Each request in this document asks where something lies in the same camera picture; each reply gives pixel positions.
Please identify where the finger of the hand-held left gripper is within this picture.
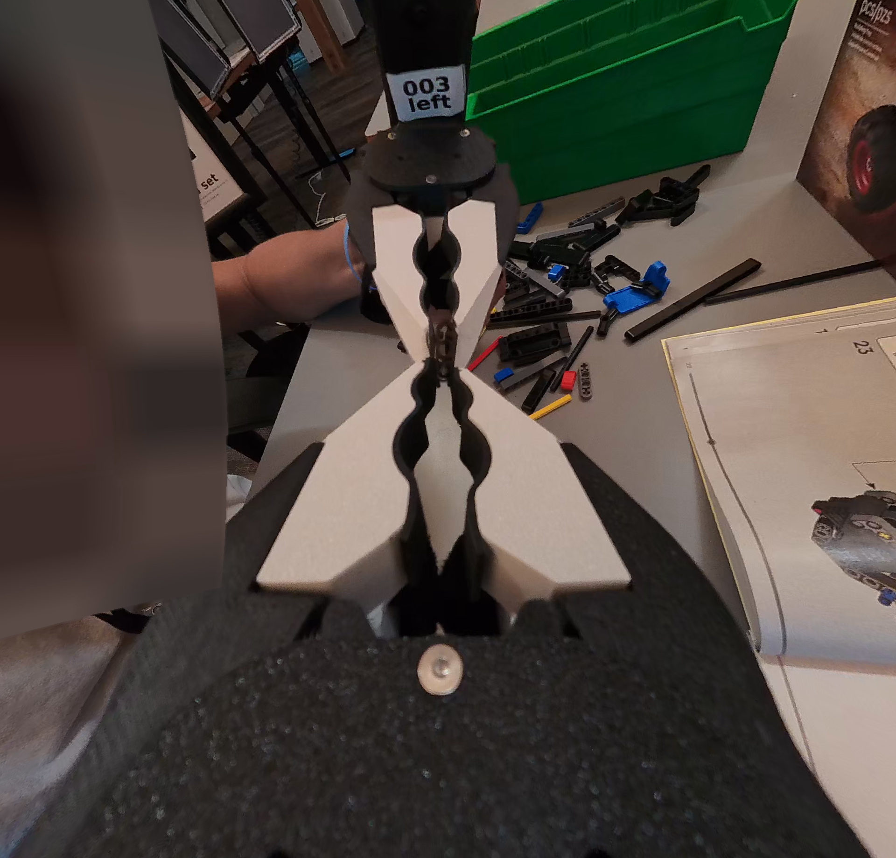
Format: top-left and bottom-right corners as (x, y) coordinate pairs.
(371, 203), (441, 365)
(437, 202), (508, 369)

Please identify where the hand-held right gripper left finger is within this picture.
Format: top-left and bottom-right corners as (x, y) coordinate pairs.
(255, 363), (443, 614)

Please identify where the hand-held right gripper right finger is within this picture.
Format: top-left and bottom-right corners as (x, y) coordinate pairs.
(440, 367), (632, 614)

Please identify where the person's left forearm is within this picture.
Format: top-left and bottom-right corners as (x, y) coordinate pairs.
(213, 228), (368, 330)

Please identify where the pile of lego pieces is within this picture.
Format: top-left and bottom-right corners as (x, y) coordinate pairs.
(465, 164), (711, 421)

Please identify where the long black lego beam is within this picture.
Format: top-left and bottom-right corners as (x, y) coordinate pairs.
(625, 258), (763, 343)

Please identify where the lego instruction booklet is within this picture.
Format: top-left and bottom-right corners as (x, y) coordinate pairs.
(661, 298), (896, 858)

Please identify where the long black lego axle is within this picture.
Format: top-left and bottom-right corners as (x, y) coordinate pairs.
(703, 259), (884, 306)

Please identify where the lego set cardboard box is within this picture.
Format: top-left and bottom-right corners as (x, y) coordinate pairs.
(797, 0), (896, 278)

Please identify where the blue wristband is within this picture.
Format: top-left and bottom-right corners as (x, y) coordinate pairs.
(342, 220), (366, 286)

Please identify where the black framed panel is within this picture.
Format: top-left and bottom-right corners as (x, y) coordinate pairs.
(196, 0), (303, 66)
(140, 0), (233, 99)

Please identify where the white sign board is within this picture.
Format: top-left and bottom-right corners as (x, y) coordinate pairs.
(178, 111), (254, 223)

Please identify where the green plastic bin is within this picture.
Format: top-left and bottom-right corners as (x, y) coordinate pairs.
(465, 0), (809, 204)

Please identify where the blue lego bracket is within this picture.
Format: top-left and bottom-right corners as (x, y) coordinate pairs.
(602, 262), (672, 316)

